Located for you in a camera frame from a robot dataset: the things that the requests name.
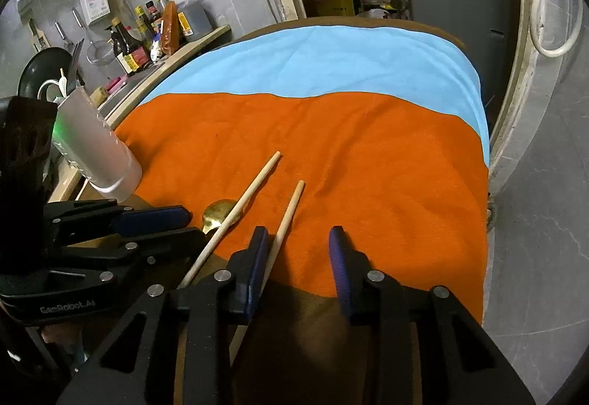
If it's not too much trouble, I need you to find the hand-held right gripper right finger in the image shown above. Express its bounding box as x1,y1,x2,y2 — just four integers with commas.
328,225,537,405

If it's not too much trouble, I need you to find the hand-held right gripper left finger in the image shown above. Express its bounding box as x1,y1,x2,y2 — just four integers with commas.
55,225,270,405

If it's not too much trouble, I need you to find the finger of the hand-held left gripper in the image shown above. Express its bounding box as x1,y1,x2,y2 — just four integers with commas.
50,228,208,270
46,199,193,245

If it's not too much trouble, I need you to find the gold spoon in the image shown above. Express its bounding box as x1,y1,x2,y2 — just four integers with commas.
201,199,242,235

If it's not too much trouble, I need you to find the white plastic utensil holder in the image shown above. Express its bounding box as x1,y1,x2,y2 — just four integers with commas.
50,85,143,203

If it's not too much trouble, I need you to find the striped colourful blanket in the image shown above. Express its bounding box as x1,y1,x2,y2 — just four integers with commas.
46,16,491,405

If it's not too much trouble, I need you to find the red cap soy sauce bottle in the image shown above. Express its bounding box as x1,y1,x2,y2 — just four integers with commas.
125,25,154,70

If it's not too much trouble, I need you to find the curved steel faucet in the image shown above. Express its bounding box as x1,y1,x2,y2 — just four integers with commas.
38,79,63,101

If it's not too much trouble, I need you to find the metal mesh strainer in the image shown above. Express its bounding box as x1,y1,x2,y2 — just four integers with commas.
71,7,113,67

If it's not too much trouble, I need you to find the orange red packet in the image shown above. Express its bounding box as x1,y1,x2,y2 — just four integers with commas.
159,3,180,56

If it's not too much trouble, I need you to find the black wok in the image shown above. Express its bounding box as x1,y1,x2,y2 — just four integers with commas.
17,47,74,101

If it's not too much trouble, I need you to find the yellow cap sauce bottle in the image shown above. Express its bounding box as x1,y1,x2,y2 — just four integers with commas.
135,6,155,42

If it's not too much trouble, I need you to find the dark liquid plastic jug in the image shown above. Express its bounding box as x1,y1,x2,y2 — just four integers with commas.
168,0,213,42

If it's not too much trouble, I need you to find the dark red label bottle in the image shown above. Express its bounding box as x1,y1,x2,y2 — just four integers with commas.
145,1,162,32

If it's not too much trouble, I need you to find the hanging wooden board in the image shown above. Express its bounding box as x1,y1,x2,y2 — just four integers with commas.
28,19,49,49

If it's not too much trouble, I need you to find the yellow jug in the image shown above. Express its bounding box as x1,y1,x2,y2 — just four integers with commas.
317,0,357,17

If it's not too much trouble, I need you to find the grey washing machine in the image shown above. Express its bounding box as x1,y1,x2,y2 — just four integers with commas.
398,0,514,104

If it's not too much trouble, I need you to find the white wall box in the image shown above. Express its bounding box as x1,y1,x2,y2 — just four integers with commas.
79,0,111,26

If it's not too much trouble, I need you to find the white hose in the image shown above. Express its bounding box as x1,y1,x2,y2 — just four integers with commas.
529,0,583,57

